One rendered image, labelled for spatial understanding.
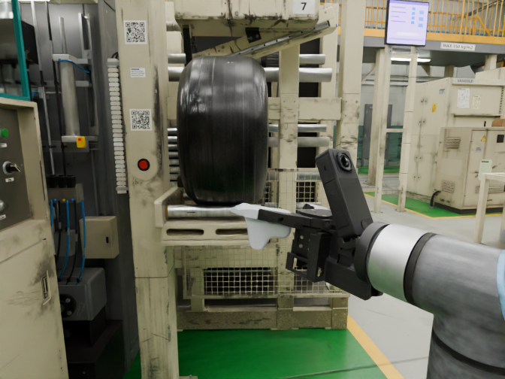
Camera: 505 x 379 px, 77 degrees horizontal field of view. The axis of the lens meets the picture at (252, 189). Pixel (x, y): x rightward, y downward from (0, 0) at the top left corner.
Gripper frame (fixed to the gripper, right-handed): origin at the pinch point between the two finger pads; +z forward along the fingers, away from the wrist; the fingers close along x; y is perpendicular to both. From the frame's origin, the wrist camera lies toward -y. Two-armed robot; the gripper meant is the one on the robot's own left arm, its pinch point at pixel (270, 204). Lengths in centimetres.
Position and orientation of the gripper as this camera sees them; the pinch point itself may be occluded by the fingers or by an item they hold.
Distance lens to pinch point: 50.9
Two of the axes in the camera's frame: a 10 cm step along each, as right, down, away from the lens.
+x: 8.0, 0.3, 6.1
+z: -6.0, -1.4, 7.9
